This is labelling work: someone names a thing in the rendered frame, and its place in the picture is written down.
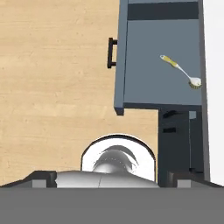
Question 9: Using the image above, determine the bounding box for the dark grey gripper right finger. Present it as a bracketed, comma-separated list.
[166, 170, 224, 189]

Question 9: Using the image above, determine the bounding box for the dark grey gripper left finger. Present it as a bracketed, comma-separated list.
[0, 170, 58, 189]

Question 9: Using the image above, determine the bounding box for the yellow and white dish brush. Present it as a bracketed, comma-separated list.
[159, 54, 203, 90]

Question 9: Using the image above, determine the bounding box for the blue-grey open drawer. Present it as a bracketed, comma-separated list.
[114, 0, 207, 116]

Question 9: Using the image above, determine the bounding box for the dark blue-grey cabinet run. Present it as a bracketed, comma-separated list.
[157, 108, 212, 187]

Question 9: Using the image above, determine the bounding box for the white and black round thing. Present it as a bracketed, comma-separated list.
[55, 133, 160, 189]

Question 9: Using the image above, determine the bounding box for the black cabinet drawer handle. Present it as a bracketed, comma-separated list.
[162, 127, 177, 134]
[162, 110, 178, 118]

